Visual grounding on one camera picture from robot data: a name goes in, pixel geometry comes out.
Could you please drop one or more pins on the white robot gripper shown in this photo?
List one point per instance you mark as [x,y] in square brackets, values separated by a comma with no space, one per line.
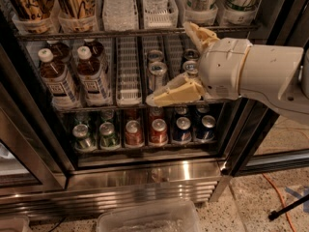
[223,69]

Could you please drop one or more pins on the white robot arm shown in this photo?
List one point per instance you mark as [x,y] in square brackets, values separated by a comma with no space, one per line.
[276,76]

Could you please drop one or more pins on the empty white shelf tray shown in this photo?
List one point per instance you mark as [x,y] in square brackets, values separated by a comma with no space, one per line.
[128,83]

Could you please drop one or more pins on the fridge glass door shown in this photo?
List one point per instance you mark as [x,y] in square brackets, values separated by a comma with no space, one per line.
[263,141]

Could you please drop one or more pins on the tea bottle front right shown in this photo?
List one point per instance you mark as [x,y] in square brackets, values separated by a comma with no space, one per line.
[93,77]

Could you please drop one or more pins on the tea bottle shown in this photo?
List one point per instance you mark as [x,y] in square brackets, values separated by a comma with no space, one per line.
[60,50]
[57,78]
[98,51]
[93,77]

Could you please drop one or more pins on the tea bottle back right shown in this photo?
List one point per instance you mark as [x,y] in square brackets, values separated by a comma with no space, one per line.
[98,51]

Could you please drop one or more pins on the stainless steel fridge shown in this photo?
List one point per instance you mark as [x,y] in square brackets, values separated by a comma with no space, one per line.
[44,176]

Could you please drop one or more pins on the tea bottle back left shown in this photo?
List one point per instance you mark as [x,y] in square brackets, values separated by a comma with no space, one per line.
[60,50]

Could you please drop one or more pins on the tea bottle front left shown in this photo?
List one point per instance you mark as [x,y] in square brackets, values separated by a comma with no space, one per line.
[57,78]

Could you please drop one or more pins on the silver tall can front right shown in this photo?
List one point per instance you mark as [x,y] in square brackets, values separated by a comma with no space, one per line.
[190,67]

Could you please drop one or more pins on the silver tall can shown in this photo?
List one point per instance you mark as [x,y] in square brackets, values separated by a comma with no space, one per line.
[154,56]
[190,67]
[190,54]
[157,75]

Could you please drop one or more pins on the silver tall can back right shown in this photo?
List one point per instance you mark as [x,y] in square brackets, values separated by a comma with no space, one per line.
[190,54]

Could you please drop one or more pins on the silver tall can front left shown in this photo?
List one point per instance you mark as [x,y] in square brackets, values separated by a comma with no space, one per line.
[157,75]

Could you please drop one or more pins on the silver tall can back left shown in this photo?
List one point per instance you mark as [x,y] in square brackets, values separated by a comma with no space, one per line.
[154,56]

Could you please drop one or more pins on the blue soda can front right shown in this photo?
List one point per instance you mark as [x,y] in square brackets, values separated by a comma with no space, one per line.
[205,129]

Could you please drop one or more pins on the blue soda can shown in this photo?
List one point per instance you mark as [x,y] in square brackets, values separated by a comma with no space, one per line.
[205,129]
[181,133]

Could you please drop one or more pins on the blue soda can front left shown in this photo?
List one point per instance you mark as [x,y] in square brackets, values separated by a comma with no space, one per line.
[181,133]

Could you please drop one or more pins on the red soda can front right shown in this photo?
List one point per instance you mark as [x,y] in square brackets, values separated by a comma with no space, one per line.
[158,132]

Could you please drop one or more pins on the red soda can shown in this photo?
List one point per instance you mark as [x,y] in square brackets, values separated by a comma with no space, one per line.
[133,133]
[158,132]

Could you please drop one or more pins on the red soda can front left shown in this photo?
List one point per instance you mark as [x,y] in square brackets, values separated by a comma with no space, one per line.
[133,133]

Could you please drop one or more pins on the green soda can front right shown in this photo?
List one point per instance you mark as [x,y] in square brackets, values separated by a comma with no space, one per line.
[109,139]

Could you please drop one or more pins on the green soda can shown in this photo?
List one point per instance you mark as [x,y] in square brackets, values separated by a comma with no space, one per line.
[83,138]
[109,139]

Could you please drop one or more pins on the green soda can front left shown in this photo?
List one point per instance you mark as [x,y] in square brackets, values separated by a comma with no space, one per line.
[83,138]

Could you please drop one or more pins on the brown tea can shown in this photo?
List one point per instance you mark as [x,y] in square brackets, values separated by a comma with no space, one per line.
[77,0]
[32,10]

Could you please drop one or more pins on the clear plastic bin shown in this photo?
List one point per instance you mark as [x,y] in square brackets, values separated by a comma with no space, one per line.
[161,216]

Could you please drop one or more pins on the black tripod leg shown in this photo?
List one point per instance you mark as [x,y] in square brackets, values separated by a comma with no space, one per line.
[276,214]

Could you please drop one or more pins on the brown tea can far left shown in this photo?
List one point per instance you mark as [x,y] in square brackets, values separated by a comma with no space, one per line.
[32,10]

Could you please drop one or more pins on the clear plastic bin corner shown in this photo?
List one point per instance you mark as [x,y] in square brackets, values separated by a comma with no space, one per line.
[15,224]

